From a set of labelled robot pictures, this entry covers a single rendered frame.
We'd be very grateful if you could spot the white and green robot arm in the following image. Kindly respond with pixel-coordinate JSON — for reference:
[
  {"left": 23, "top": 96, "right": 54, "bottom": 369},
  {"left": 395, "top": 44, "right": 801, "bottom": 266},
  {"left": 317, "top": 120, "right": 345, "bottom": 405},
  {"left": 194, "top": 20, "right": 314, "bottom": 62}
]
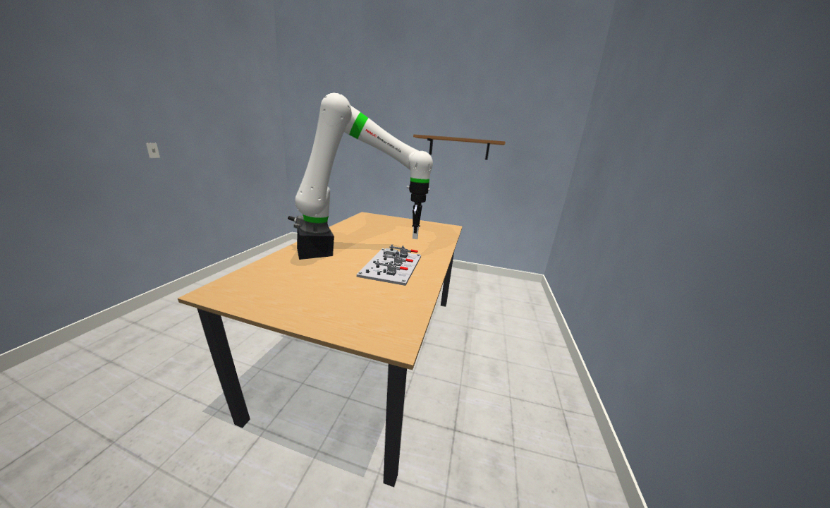
[{"left": 288, "top": 93, "right": 433, "bottom": 235}]

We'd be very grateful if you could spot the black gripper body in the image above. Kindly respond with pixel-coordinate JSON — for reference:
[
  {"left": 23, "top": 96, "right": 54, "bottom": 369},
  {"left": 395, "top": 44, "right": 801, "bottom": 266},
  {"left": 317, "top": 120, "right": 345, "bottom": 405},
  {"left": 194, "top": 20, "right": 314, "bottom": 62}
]
[{"left": 410, "top": 194, "right": 426, "bottom": 213}]

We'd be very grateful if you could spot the black toggle clamp with red handle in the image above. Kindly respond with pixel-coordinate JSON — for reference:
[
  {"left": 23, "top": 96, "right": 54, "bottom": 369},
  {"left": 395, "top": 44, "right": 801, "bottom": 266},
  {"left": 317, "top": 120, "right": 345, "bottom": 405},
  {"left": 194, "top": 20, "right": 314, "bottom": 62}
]
[{"left": 375, "top": 261, "right": 408, "bottom": 276}]

